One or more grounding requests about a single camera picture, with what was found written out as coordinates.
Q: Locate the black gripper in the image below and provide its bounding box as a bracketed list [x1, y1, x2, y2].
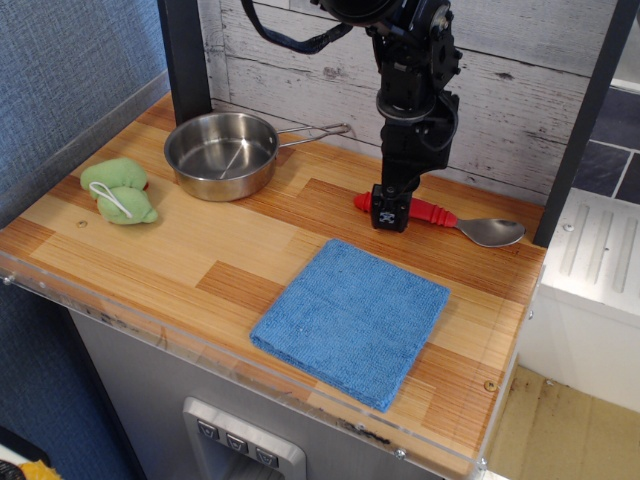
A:
[370, 91, 459, 232]

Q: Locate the red handled metal spoon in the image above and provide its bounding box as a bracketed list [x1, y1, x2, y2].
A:
[354, 192, 526, 248]

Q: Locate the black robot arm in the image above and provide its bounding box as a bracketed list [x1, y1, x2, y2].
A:
[320, 1, 462, 232]

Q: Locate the blue folded cloth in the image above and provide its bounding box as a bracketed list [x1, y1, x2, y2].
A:
[250, 239, 450, 412]

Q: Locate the stainless steel pan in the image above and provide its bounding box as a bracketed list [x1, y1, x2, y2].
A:
[164, 112, 351, 202]

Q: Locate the clear acrylic edge guard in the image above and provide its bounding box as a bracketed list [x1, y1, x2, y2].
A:
[1, 243, 545, 479]

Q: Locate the white grooved cabinet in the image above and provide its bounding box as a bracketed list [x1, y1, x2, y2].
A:
[518, 189, 639, 410]

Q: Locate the green plush toy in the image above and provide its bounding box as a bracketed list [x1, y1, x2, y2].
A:
[80, 157, 158, 225]

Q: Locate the silver dispenser button panel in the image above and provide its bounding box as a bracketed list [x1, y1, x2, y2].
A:
[183, 397, 307, 479]

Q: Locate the yellow and black object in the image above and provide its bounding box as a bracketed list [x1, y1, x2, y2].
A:
[1, 448, 63, 480]

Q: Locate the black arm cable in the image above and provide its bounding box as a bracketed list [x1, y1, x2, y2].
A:
[239, 0, 354, 56]

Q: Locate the black right frame post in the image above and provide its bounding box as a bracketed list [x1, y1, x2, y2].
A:
[533, 0, 639, 247]

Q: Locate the black frame post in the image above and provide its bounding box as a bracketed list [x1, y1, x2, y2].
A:
[157, 0, 212, 125]
[533, 0, 639, 247]

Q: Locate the black left frame post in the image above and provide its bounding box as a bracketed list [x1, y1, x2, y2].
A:
[157, 0, 212, 125]

